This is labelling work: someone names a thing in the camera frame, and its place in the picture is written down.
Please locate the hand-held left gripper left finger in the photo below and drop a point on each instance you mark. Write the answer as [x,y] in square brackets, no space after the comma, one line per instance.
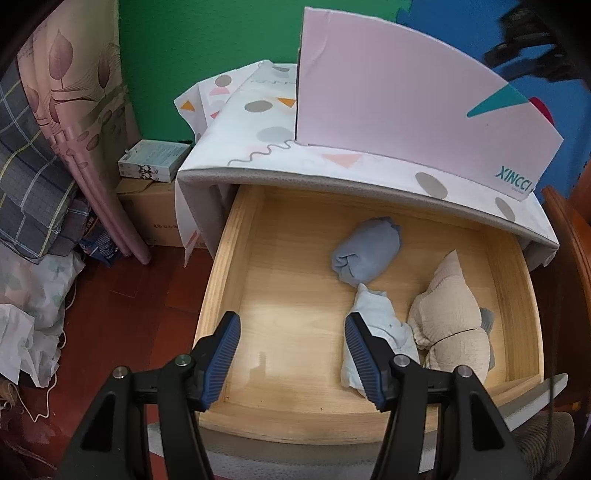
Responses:
[221,355]

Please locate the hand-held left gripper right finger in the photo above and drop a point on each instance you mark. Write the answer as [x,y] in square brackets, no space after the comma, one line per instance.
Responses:
[362,350]

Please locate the light blue underwear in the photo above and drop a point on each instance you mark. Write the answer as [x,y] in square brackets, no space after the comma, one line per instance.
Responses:
[378,323]

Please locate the beige textured bra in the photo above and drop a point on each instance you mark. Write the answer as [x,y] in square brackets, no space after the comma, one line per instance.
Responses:
[443,309]

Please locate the wooden drawer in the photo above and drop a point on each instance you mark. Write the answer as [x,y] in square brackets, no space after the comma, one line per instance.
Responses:
[286,286]

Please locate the grey underwear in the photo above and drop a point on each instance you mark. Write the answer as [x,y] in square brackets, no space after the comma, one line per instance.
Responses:
[487,323]

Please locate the pink cardboard box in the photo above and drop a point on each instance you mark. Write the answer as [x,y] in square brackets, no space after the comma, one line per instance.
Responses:
[392,92]

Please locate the brown cardboard box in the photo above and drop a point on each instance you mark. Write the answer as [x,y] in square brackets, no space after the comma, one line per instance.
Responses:
[152,217]

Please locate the blue printed packet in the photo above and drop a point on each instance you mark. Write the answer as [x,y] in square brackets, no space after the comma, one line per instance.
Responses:
[101,247]

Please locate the white floral bedding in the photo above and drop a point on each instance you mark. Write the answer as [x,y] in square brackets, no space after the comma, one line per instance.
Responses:
[32,295]

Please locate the small white box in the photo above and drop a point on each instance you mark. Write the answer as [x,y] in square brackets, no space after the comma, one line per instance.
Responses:
[152,159]

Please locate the nightstand with patterned cover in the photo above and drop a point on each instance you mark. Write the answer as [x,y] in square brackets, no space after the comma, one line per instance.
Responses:
[277,120]

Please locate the grey plaid cloth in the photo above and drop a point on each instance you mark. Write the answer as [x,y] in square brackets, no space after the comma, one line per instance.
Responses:
[32,175]

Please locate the pink floral curtain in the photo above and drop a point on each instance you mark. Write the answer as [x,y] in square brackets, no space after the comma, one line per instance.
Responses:
[83,115]

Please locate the blue foam wall mat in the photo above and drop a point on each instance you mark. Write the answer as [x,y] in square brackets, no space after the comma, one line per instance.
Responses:
[461,27]

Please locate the green foam wall mat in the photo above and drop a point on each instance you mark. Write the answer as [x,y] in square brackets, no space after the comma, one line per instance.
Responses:
[184,46]

